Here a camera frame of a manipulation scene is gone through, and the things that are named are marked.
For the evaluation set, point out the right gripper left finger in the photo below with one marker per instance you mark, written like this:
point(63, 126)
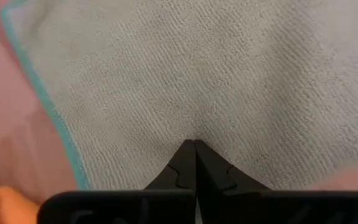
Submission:
point(182, 174)

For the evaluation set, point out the orange microfiber towel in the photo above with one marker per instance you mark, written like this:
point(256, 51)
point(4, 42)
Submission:
point(2, 208)

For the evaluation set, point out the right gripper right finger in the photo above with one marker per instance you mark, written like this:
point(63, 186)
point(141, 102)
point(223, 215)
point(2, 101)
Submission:
point(213, 177)

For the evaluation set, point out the pale green teal-edged towel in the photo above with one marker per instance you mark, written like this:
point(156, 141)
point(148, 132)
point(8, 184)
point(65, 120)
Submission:
point(197, 77)

